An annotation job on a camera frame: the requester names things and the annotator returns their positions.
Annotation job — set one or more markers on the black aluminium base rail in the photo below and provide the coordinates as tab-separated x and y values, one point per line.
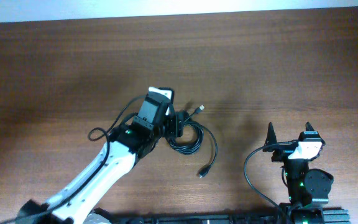
338	216

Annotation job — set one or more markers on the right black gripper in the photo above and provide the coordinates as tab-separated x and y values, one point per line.
281	150

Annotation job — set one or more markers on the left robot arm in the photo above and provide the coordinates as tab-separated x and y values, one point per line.
127	141

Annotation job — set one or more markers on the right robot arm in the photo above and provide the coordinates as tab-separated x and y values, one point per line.
308	189

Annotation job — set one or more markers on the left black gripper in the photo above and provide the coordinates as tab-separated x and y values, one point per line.
174	121

